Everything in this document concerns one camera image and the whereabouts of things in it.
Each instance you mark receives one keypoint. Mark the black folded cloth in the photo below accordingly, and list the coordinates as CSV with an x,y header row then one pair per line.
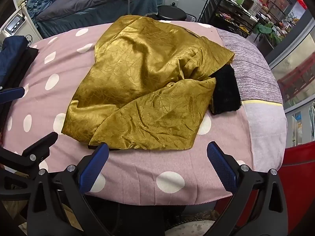
x,y
27,59

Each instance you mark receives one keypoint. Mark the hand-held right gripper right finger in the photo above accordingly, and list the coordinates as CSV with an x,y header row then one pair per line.
x,y
221,167

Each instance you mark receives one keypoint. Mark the red glossy furniture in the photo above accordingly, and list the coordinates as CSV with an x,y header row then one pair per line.
x,y
300,189

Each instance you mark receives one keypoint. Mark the black round stool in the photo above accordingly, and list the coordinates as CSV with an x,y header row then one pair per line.
x,y
172,11

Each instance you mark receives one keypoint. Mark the grey control unit with screen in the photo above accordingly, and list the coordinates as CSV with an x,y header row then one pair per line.
x,y
13,25

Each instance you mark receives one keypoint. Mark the massage bed with blue skirt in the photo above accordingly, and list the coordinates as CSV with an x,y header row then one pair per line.
x,y
73,23

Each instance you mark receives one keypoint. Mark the white wall outlet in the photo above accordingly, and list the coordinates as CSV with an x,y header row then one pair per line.
x,y
174,2

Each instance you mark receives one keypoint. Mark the navy folded cloth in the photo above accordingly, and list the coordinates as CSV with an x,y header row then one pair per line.
x,y
12,54

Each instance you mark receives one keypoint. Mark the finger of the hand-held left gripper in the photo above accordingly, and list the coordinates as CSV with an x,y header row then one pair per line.
x,y
37,148
12,94

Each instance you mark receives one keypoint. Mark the green potted plant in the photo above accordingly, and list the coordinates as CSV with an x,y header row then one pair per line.
x,y
264,29

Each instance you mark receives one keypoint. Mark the blue crumpled cloth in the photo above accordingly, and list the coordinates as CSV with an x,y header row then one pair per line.
x,y
41,0

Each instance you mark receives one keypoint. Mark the glass door with frame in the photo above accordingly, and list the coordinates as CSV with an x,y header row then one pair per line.
x,y
295,66

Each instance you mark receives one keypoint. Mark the pink polka dot bed sheet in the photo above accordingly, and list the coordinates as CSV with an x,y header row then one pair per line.
x,y
147,172

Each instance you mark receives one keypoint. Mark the red hanging lantern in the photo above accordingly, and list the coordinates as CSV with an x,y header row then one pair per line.
x,y
301,2

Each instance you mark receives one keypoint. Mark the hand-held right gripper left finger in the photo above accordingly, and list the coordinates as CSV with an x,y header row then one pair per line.
x,y
94,167

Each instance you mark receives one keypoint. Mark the gold jacket with black cuffs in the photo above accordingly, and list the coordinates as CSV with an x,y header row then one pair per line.
x,y
137,78

